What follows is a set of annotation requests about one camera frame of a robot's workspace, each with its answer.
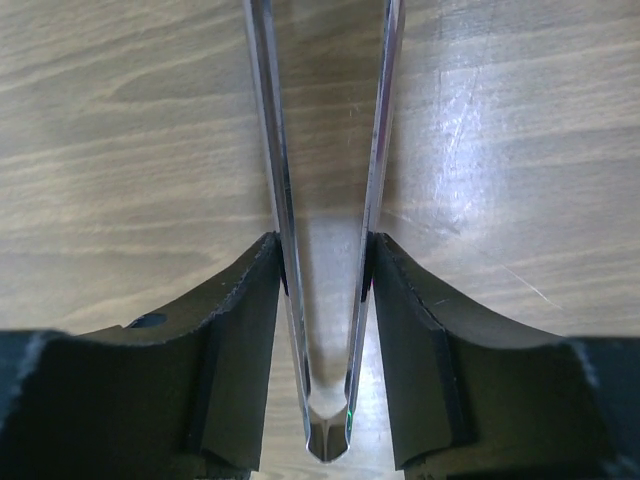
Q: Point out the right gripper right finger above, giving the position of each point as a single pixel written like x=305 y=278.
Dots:
x=473 y=394

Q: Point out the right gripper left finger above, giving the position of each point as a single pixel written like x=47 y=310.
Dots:
x=180 y=393

